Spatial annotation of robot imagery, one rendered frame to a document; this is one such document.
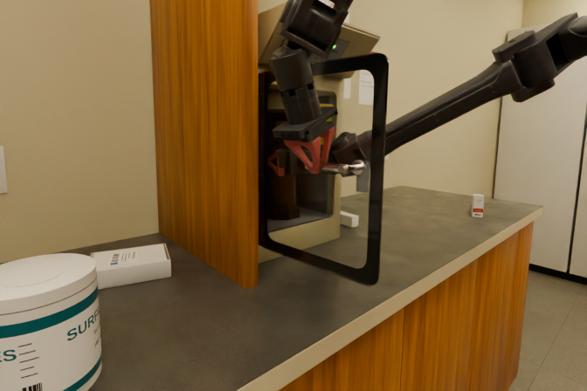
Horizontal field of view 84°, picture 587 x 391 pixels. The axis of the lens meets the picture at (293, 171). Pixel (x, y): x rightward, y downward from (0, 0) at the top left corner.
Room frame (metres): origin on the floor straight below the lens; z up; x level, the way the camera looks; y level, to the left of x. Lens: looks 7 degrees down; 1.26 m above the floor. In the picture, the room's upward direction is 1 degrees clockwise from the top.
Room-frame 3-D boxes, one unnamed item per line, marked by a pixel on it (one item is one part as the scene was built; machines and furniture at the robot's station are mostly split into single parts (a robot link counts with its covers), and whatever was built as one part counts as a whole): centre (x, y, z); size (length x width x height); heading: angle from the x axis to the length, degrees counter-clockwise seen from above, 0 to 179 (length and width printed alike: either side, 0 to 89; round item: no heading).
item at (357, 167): (0.57, -0.07, 1.20); 0.10 x 0.05 x 0.03; 48
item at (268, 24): (0.82, -0.06, 1.46); 0.32 x 0.12 x 0.10; 132
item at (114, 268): (0.70, 0.36, 0.96); 0.16 x 0.12 x 0.04; 117
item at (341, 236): (0.64, -0.04, 1.19); 0.30 x 0.01 x 0.40; 48
